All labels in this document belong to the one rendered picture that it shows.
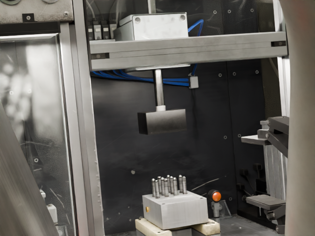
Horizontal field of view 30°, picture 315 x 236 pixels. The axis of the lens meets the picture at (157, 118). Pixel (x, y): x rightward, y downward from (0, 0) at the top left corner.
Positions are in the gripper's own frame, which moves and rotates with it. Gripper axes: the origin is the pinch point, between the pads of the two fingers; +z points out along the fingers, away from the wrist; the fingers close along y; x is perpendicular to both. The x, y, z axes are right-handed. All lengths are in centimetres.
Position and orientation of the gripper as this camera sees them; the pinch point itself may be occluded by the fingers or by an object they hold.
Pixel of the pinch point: (261, 170)
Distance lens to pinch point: 83.5
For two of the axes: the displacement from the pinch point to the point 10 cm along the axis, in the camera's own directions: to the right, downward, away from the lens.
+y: -0.9, -9.9, -0.5
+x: -9.5, 1.0, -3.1
